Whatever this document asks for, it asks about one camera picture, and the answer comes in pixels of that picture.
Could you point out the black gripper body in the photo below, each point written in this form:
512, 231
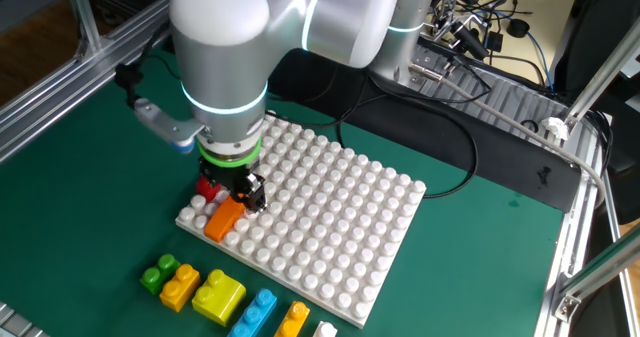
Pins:
227, 177

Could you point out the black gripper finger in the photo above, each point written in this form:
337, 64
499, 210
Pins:
210, 179
255, 194

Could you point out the red single-stud block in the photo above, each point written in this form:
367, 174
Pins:
206, 191

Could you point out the orange curved block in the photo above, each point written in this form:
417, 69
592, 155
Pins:
222, 222

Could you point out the green two-stud block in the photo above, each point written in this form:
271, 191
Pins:
152, 277

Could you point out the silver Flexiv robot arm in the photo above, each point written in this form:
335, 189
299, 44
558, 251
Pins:
225, 62

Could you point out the white studded baseplate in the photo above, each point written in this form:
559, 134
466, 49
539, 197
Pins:
325, 227

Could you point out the lime yellow large block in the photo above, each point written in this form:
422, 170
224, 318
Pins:
220, 299

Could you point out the yellow two-stud block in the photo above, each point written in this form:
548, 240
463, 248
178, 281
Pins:
177, 292

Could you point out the light blue three-stud block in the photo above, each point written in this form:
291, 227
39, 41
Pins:
252, 317

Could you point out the yellow four-stud block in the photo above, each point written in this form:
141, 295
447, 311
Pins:
292, 322

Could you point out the white four-stud block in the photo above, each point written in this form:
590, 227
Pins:
325, 330

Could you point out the green table mat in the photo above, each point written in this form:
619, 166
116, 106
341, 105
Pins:
475, 257

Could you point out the white crumpled tape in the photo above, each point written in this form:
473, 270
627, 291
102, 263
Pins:
555, 127

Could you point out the black round puck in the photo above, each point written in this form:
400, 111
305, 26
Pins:
517, 27

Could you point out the aluminium diagonal strut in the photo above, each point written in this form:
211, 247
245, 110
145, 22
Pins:
605, 72
600, 272

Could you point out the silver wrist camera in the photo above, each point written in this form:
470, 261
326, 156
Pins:
167, 124

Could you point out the aluminium table frame rail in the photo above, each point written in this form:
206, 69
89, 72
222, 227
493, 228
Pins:
565, 257
50, 112

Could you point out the aluminium vertical post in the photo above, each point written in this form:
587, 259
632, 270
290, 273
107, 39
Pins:
82, 17

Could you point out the black camera on stand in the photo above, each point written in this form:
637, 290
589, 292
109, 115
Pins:
470, 39

